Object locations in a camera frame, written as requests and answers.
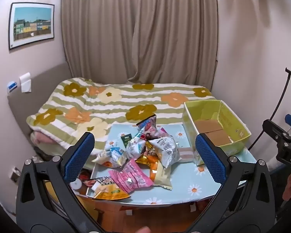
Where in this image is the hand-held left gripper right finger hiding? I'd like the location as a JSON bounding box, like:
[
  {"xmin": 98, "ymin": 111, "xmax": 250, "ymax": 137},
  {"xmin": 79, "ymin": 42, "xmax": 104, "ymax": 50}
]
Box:
[{"xmin": 187, "ymin": 133, "xmax": 275, "ymax": 233}]

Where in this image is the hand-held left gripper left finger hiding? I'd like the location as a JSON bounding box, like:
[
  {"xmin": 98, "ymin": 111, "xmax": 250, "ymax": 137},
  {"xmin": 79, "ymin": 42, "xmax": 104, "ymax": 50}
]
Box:
[{"xmin": 16, "ymin": 131, "xmax": 105, "ymax": 233}]

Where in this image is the white blue snack packet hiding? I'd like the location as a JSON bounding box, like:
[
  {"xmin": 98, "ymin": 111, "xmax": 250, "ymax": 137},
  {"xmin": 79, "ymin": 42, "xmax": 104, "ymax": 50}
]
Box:
[{"xmin": 92, "ymin": 141, "xmax": 129, "ymax": 168}]

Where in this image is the green cardboard box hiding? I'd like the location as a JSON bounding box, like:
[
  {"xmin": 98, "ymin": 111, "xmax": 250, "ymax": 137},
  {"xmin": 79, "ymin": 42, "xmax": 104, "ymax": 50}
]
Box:
[{"xmin": 183, "ymin": 99, "xmax": 252, "ymax": 167}]

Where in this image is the yellow orange snack packet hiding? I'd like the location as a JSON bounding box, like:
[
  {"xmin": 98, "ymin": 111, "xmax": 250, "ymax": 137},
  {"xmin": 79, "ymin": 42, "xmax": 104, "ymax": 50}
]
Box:
[{"xmin": 91, "ymin": 177, "xmax": 132, "ymax": 201}]

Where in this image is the silver white snack packet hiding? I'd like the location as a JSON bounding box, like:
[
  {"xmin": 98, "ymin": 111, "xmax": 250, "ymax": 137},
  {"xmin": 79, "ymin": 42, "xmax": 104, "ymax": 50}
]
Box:
[{"xmin": 148, "ymin": 136, "xmax": 181, "ymax": 169}]

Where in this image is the pale yellow snack packet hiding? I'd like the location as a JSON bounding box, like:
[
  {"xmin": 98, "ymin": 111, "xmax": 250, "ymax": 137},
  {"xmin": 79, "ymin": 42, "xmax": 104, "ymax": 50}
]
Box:
[{"xmin": 152, "ymin": 161, "xmax": 172, "ymax": 190}]

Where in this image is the silver blue snack packet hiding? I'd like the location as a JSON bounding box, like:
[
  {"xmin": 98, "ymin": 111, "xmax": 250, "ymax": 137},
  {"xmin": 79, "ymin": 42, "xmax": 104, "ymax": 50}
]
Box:
[{"xmin": 125, "ymin": 132, "xmax": 148, "ymax": 161}]

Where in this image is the person's right hand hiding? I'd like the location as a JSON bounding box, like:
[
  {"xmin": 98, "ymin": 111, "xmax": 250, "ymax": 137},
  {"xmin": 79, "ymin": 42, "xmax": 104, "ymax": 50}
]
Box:
[{"xmin": 282, "ymin": 171, "xmax": 291, "ymax": 201}]

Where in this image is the light blue daisy table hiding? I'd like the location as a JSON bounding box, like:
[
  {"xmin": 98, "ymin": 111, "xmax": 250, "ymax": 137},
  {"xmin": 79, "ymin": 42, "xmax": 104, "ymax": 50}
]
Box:
[{"xmin": 86, "ymin": 123, "xmax": 257, "ymax": 205}]

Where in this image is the pink pillow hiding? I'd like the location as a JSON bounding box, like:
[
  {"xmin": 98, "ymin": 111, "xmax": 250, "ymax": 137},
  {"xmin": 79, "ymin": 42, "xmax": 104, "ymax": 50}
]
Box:
[{"xmin": 30, "ymin": 131, "xmax": 71, "ymax": 151}]

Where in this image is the dark green snack packet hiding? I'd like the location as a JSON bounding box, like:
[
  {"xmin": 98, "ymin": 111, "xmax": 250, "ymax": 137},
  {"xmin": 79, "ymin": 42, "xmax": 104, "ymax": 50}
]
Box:
[{"xmin": 121, "ymin": 134, "xmax": 133, "ymax": 148}]

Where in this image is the striped flower blanket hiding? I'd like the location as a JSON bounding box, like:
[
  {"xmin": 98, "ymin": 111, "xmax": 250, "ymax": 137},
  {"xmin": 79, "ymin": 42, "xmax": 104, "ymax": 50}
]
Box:
[{"xmin": 26, "ymin": 78, "xmax": 217, "ymax": 143}]

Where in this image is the pink white snack packet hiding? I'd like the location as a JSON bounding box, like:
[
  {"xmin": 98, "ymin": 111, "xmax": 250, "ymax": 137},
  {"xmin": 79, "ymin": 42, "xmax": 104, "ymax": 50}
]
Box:
[{"xmin": 145, "ymin": 126, "xmax": 170, "ymax": 141}]

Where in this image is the gold brown snack packet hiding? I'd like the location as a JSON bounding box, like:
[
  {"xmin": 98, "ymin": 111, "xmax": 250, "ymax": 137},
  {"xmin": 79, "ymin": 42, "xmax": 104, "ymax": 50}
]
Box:
[{"xmin": 136, "ymin": 141, "xmax": 165, "ymax": 168}]

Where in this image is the grey padded headboard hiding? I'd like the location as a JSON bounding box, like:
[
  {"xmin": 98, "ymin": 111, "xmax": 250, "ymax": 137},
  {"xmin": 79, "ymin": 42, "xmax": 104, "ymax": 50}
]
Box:
[{"xmin": 7, "ymin": 62, "xmax": 73, "ymax": 161}]

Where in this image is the white paper note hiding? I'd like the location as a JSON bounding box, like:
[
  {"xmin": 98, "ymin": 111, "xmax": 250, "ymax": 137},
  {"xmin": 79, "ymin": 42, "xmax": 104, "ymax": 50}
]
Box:
[{"xmin": 19, "ymin": 72, "xmax": 32, "ymax": 93}]

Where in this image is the beige curtain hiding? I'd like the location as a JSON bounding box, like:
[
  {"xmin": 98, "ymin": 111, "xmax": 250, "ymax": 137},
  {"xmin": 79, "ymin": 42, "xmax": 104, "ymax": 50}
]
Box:
[{"xmin": 61, "ymin": 0, "xmax": 219, "ymax": 90}]

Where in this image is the framed house picture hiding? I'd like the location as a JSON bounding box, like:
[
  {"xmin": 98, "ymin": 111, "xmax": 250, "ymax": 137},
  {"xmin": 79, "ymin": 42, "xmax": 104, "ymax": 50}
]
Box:
[{"xmin": 8, "ymin": 2, "xmax": 55, "ymax": 51}]

